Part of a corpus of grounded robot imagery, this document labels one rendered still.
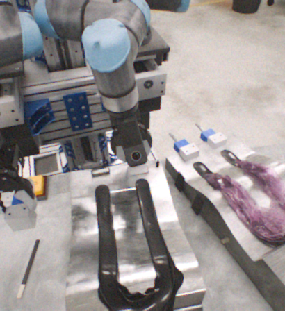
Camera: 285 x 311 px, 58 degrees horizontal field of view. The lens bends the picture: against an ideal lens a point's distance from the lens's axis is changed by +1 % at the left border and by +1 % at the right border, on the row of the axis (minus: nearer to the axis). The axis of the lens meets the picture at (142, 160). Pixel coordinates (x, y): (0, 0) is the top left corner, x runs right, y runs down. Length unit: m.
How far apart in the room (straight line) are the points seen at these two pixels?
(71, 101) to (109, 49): 0.62
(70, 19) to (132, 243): 0.48
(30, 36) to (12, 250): 0.52
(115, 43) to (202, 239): 0.53
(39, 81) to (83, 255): 0.66
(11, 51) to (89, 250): 0.42
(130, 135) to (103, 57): 0.18
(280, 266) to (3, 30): 0.69
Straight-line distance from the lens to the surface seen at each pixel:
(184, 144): 0.84
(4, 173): 0.54
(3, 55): 0.54
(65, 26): 0.58
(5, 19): 0.55
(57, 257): 0.74
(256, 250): 0.69
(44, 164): 1.75
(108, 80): 0.47
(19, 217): 0.63
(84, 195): 0.70
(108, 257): 0.59
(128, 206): 0.67
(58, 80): 1.03
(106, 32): 0.45
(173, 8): 0.93
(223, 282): 0.71
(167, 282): 0.59
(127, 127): 0.55
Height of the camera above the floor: 1.46
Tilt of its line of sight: 49 degrees down
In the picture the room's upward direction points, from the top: straight up
